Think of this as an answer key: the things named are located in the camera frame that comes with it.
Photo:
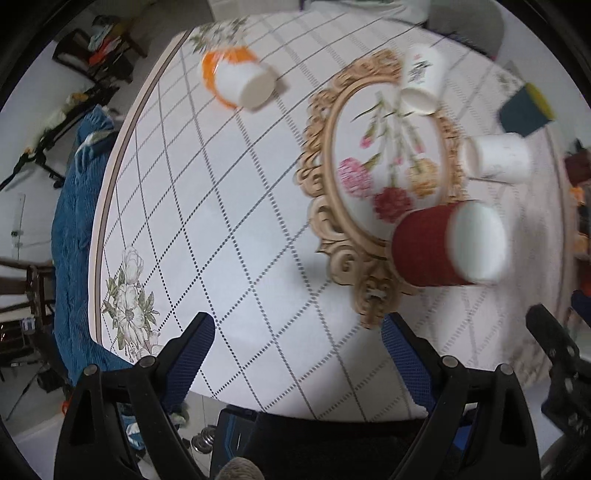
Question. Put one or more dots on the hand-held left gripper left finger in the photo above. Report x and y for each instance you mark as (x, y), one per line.
(183, 369)

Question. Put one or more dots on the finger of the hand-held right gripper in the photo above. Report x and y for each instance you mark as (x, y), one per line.
(583, 302)
(556, 344)

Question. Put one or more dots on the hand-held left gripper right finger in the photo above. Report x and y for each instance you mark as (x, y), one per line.
(410, 367)

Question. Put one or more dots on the red cup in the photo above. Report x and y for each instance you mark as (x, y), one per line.
(434, 249)

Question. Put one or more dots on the plain white cup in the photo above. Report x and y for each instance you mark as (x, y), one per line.
(498, 157)

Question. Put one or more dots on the white floral cup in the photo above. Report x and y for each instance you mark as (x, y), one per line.
(421, 76)

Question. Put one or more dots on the orange and white cup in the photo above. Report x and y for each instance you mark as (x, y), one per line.
(236, 76)

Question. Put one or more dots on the metal dumbbell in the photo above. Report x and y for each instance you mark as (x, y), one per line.
(205, 441)

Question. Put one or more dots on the blue and black box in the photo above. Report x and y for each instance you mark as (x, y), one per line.
(231, 438)

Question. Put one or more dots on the round floral printed table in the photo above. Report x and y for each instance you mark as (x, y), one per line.
(240, 221)

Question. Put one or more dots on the dark wooden chair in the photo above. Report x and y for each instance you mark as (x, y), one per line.
(74, 57)
(25, 300)

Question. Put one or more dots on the green and yellow sponge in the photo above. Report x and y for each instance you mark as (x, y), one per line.
(524, 110)

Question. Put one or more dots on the black tripod stand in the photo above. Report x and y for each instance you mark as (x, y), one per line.
(44, 147)

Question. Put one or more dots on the grey chair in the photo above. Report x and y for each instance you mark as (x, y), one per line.
(464, 21)

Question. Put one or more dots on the colourful clothes pile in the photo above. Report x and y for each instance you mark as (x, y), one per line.
(104, 39)

